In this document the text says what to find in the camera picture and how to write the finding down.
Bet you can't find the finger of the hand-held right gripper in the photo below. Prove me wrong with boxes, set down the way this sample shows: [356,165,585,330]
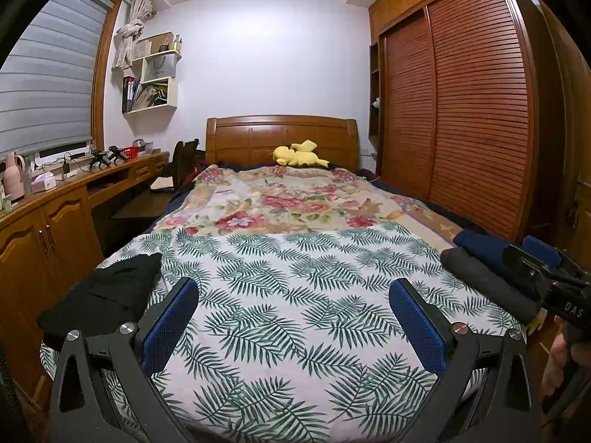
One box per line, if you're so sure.
[523,235,563,266]
[503,242,583,287]

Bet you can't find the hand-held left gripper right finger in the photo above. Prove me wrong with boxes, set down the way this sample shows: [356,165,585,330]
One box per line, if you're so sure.
[389,278,541,443]

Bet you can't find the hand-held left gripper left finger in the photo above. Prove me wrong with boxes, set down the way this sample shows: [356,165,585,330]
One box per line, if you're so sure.
[47,277,199,443]

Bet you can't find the black button coat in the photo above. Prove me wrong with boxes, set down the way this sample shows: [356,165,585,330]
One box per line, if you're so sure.
[38,252,163,340]

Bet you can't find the person's right hand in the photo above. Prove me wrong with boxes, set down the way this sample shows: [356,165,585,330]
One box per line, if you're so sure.
[542,332,573,398]

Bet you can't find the folded navy garment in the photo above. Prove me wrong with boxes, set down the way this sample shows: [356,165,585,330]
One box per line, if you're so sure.
[454,230,541,298]

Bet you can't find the folded grey garment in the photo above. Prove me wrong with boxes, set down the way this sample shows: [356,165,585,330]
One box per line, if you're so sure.
[440,247,541,326]

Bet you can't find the wooden door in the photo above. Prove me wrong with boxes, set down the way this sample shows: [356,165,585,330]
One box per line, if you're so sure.
[554,32,591,264]

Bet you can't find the leaf print bed sheet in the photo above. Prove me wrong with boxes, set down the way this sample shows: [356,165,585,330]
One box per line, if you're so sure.
[39,221,527,439]

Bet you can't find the wooden desk cabinet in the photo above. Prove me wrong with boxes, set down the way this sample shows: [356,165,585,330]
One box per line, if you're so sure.
[0,150,171,407]

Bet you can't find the wooden louvered wardrobe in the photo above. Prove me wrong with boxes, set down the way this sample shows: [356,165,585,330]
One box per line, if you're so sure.
[368,0,568,245]

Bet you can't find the dark wooden chair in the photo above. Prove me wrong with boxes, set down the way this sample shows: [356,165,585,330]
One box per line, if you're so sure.
[173,138,200,190]

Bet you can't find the floral blanket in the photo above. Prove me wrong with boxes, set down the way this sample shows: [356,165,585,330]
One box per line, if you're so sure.
[152,164,462,241]

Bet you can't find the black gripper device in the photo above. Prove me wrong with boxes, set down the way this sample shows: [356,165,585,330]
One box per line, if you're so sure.
[90,146,127,169]

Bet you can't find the pink tissue box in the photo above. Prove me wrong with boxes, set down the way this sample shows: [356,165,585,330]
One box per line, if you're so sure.
[30,171,57,193]

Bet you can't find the wooden bed headboard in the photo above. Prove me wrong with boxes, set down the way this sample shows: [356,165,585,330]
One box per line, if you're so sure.
[205,115,359,171]

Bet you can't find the yellow plush toy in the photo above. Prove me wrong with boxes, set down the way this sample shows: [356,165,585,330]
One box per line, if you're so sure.
[272,140,330,168]

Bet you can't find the pink vase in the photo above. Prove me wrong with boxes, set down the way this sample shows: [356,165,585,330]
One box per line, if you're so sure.
[4,152,26,201]

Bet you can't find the row of books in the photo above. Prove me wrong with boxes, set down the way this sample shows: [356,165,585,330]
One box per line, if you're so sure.
[122,76,169,112]

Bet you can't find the grey paper bag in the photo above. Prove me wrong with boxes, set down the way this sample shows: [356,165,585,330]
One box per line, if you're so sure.
[142,52,178,81]

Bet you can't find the grey window blind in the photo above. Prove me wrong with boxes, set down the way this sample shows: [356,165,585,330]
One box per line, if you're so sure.
[0,0,114,160]

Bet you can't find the tied beige curtain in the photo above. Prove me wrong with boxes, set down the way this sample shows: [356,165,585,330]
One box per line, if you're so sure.
[112,0,155,70]

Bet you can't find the white wall shelf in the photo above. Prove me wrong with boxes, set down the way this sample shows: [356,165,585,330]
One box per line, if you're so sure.
[121,31,183,115]

